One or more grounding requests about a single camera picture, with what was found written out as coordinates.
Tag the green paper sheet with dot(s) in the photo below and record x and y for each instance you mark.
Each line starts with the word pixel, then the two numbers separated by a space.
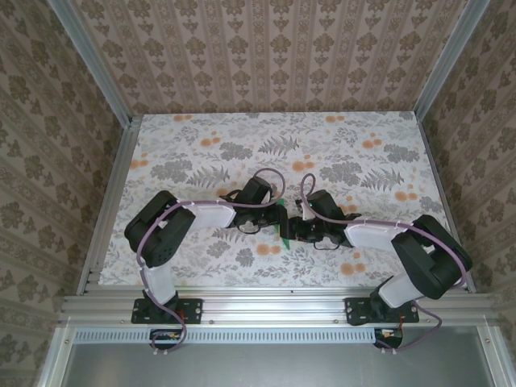
pixel 286 243

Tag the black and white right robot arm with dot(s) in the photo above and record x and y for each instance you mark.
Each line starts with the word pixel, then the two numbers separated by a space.
pixel 423 258

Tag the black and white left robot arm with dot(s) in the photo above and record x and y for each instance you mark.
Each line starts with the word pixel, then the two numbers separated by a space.
pixel 161 242

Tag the floral patterned table cover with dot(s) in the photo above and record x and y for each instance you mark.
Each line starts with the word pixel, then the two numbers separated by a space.
pixel 242 133

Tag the wide aluminium mounting beam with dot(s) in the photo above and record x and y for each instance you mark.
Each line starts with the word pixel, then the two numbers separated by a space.
pixel 274 308

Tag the grey metal panel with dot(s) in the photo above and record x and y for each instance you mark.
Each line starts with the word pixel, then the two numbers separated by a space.
pixel 262 367

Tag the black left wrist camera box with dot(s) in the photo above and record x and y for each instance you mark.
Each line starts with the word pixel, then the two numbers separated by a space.
pixel 256 191

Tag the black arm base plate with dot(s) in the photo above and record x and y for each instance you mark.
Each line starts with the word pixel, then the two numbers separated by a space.
pixel 354 310
pixel 195 310

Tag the aluminium side rail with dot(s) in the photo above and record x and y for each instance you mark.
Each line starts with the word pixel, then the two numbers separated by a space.
pixel 109 201
pixel 443 193

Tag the aluminium frame post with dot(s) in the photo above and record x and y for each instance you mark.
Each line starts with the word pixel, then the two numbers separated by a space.
pixel 446 60
pixel 94 60

